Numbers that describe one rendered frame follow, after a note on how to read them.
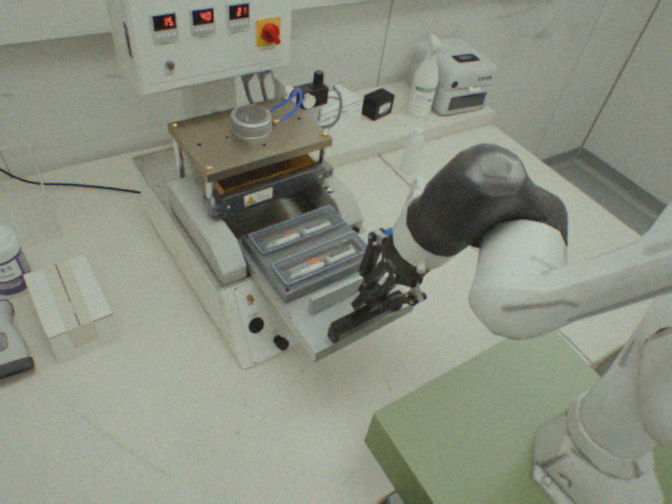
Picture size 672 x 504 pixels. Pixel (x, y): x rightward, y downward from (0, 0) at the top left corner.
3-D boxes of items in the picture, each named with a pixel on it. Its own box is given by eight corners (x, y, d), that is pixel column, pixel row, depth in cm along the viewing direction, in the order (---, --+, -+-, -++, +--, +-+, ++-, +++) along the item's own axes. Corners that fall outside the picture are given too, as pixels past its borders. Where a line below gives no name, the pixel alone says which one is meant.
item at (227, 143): (160, 145, 110) (151, 89, 101) (286, 113, 124) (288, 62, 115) (210, 213, 97) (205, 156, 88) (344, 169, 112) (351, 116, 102)
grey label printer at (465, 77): (403, 84, 189) (413, 38, 177) (448, 78, 196) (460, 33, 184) (440, 119, 174) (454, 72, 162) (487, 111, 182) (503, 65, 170)
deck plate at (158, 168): (131, 159, 121) (130, 156, 120) (263, 125, 137) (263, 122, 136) (218, 292, 97) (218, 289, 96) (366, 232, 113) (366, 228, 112)
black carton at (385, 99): (360, 113, 171) (363, 94, 166) (378, 105, 176) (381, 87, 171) (373, 121, 169) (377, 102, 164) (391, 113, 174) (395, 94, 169)
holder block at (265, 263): (241, 244, 100) (241, 235, 98) (327, 212, 109) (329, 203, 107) (285, 303, 91) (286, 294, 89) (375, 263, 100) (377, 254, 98)
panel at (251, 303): (251, 366, 106) (230, 287, 98) (367, 308, 120) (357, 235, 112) (255, 370, 104) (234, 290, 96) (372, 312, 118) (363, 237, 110)
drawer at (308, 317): (233, 254, 103) (232, 225, 97) (325, 219, 113) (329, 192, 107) (313, 366, 87) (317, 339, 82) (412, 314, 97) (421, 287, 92)
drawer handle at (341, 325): (326, 335, 87) (329, 321, 84) (395, 301, 94) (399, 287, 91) (333, 344, 86) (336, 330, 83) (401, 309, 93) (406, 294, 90)
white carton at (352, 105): (282, 124, 162) (283, 102, 156) (335, 103, 174) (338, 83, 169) (307, 142, 156) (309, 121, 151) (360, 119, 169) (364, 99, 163)
